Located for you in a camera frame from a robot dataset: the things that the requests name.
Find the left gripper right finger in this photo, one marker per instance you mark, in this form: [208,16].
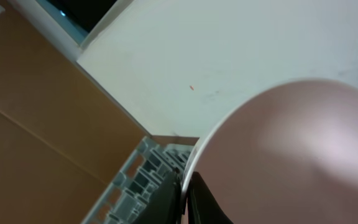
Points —
[202,206]

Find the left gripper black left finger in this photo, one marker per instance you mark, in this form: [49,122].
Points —
[164,205]

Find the white bowl with food residue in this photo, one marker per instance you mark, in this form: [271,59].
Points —
[288,155]

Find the grey dishwasher rack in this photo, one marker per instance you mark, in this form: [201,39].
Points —
[132,187]

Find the dark window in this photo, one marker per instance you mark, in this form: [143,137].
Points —
[84,20]

